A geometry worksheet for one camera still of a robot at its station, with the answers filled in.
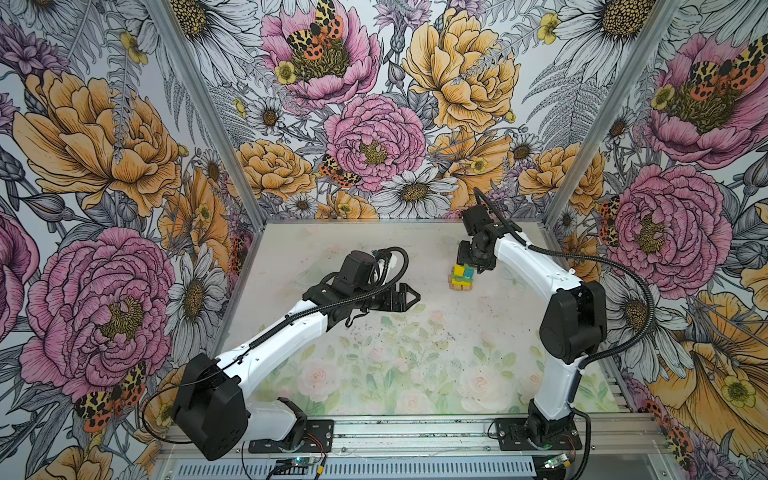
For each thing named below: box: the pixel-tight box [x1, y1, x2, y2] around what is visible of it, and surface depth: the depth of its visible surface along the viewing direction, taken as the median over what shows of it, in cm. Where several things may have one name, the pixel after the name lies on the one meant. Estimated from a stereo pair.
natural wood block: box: [449, 282, 473, 291], surface depth 102 cm
